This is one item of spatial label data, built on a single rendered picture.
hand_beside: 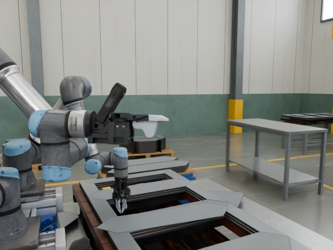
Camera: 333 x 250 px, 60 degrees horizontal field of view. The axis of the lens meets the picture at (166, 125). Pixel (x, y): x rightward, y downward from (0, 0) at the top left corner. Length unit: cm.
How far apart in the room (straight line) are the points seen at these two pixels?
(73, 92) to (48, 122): 63
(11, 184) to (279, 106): 1069
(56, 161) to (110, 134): 17
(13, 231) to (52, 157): 38
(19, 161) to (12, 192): 48
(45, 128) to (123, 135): 20
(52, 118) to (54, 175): 15
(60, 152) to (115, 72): 776
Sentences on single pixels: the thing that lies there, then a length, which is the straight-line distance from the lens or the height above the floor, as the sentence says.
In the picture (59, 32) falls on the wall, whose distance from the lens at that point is 848.
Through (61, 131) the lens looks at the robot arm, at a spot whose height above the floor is 142.
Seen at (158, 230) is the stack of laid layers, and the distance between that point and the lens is 152.
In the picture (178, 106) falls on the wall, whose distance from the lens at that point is 912.
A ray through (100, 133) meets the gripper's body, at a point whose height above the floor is 141.
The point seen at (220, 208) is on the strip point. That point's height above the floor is 85.
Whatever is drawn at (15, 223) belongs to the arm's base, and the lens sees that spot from 113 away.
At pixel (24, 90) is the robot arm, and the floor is 153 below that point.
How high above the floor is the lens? 153
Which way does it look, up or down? 8 degrees down
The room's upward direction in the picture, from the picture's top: straight up
